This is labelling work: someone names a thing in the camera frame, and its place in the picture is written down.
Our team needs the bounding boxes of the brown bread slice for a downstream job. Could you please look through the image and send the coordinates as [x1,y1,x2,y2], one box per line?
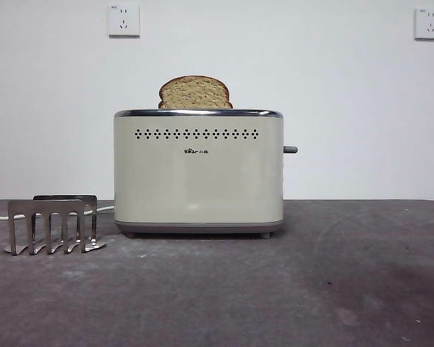
[157,75,234,110]

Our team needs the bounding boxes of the cream toaster with chrome rim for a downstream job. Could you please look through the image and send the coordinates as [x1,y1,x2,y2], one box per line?
[113,108,286,239]

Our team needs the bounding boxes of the silver metal toast rack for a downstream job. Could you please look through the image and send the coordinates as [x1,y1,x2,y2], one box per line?
[3,194,108,256]

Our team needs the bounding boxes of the white wall socket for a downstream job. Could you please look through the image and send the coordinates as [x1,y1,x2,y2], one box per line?
[107,4,141,38]
[414,7,434,40]

